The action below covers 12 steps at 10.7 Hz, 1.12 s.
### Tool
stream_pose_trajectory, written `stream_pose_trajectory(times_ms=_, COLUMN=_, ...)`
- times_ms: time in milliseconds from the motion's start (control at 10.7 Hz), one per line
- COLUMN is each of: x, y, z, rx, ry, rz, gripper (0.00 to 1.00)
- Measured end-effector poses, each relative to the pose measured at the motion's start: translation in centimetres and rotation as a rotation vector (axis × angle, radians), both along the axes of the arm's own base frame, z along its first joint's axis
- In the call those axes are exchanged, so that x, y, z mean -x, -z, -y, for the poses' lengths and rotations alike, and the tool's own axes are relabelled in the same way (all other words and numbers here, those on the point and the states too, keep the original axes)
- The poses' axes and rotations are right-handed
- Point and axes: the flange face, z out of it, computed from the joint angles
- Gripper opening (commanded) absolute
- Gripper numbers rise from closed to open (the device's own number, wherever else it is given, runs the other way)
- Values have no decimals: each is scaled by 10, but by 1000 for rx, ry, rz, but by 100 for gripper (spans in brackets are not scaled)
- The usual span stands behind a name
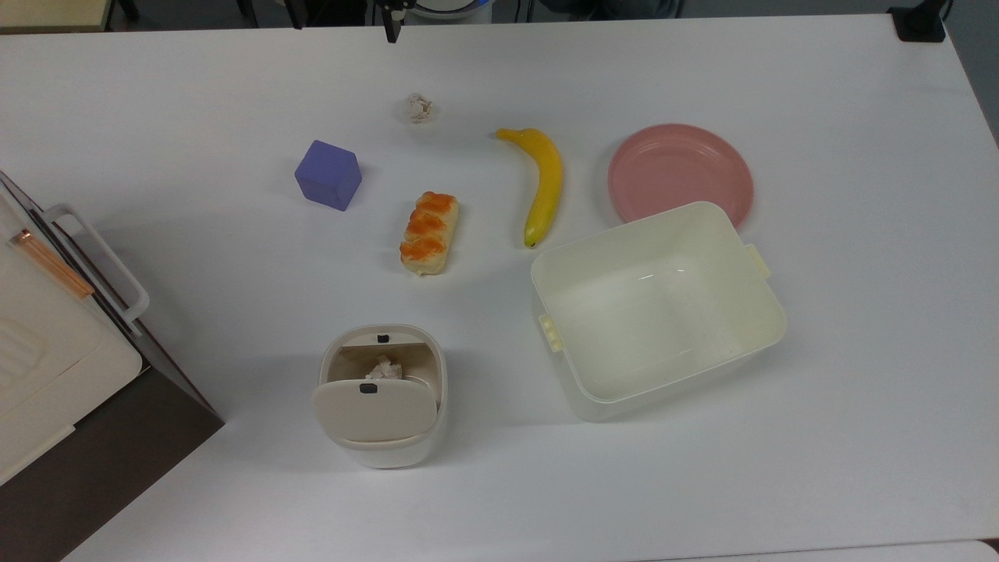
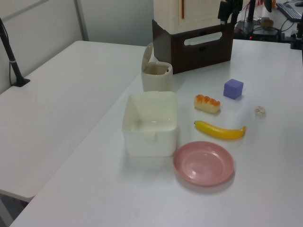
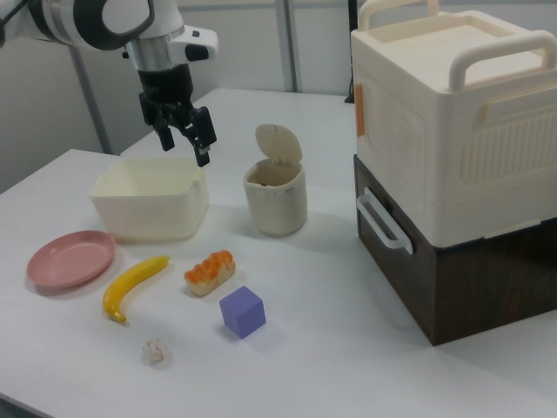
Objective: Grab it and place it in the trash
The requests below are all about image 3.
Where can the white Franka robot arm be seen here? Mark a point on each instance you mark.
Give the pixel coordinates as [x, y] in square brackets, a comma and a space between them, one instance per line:
[52, 22]

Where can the cream plastic storage box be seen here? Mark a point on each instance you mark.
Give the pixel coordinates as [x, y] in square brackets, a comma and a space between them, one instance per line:
[435, 130]

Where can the beige mini trash can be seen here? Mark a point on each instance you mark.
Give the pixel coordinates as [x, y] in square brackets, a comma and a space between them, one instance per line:
[276, 204]

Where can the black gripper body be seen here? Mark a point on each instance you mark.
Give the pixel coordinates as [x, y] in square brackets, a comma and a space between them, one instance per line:
[165, 87]

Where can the white paper ball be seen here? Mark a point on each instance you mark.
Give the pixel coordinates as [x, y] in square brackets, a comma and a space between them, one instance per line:
[155, 353]

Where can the orange latch strip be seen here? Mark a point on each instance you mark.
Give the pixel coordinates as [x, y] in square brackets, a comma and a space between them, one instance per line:
[360, 111]

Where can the yellow toy banana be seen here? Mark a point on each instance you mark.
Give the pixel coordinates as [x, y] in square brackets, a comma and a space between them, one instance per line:
[126, 283]

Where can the white square plastic bin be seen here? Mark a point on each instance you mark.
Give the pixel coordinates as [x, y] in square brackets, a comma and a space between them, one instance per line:
[148, 204]

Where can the dark brown drawer box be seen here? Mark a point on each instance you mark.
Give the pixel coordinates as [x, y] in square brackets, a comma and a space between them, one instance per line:
[478, 291]

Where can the toy bread with orange glaze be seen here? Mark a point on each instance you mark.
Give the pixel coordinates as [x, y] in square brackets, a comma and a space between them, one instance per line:
[211, 274]

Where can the purple foam cube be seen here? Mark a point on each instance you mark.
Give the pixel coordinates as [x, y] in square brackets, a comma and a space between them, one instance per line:
[241, 311]

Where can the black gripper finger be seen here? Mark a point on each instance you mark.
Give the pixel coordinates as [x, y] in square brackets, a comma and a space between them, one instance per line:
[165, 135]
[202, 130]

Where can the grey partition post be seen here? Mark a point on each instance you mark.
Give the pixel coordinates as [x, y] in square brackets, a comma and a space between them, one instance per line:
[292, 43]

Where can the pink plastic plate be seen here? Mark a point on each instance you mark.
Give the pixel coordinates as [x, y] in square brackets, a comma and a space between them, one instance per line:
[69, 261]

